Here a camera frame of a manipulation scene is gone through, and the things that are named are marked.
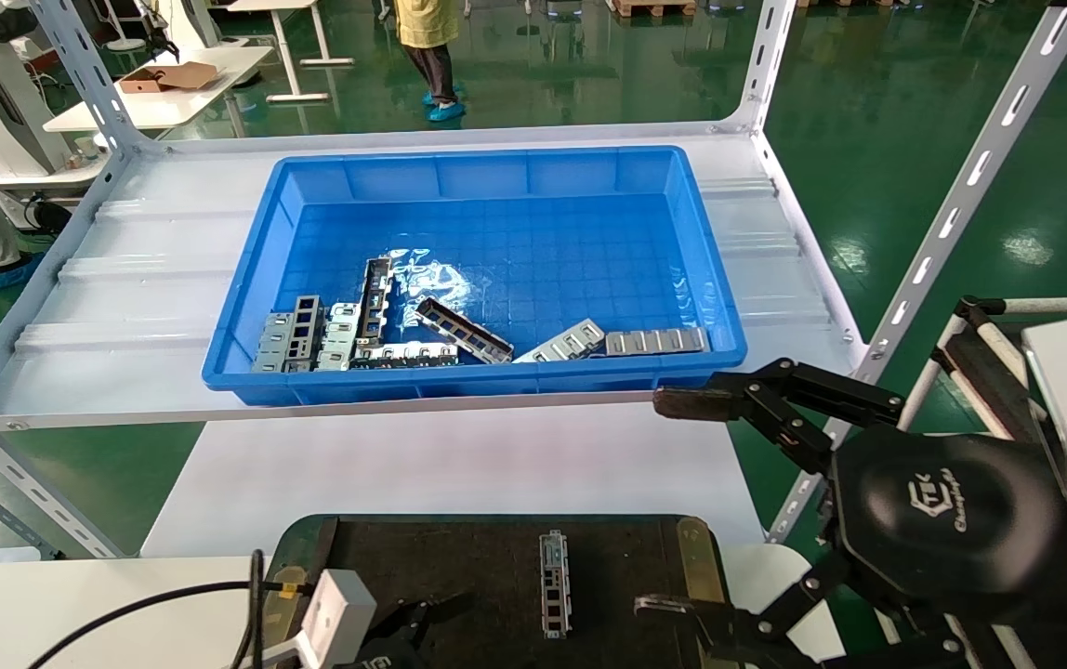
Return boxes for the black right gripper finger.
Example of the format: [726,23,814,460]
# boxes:
[652,358,906,477]
[634,548,962,669]

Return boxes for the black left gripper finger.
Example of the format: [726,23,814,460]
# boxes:
[411,593,476,669]
[374,597,434,644]

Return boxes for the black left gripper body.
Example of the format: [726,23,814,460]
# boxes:
[336,630,425,669]

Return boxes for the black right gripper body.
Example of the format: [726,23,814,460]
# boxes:
[817,423,1067,644]

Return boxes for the long grey metal port bracket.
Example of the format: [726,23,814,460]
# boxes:
[538,530,574,640]

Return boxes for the black tray with brass rim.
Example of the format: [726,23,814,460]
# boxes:
[231,513,744,669]

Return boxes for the white pipe cart black shelves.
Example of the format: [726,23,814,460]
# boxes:
[896,295,1067,669]

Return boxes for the blue plastic bin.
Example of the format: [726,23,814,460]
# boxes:
[202,144,748,407]

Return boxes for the clear plastic film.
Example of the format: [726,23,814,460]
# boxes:
[385,246,474,312]

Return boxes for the wooden pallet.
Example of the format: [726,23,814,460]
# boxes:
[608,0,697,18]

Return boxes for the white metal shelf rack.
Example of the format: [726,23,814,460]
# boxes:
[0,0,1067,558]

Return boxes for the person in yellow coat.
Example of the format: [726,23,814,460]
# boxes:
[394,0,467,124]

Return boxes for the black caster base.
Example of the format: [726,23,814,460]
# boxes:
[24,190,74,233]

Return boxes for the white table with rounded top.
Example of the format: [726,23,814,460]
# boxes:
[43,45,274,136]

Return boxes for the open flat cardboard box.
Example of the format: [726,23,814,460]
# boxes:
[118,61,223,94]

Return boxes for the white machine base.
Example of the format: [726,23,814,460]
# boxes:
[0,19,112,201]

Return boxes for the flat silver tabbed bracket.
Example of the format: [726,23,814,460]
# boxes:
[603,327,711,357]

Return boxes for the silver slotted metal bracket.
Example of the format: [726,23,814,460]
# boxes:
[513,318,607,365]

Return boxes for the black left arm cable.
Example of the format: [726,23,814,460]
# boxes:
[27,548,311,669]

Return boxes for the dark long metal bracket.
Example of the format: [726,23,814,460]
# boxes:
[415,295,516,365]
[357,257,395,347]

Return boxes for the light silver metal bracket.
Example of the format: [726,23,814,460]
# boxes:
[315,302,363,373]

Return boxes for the white table with leg frame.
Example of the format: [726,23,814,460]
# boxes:
[217,0,358,103]

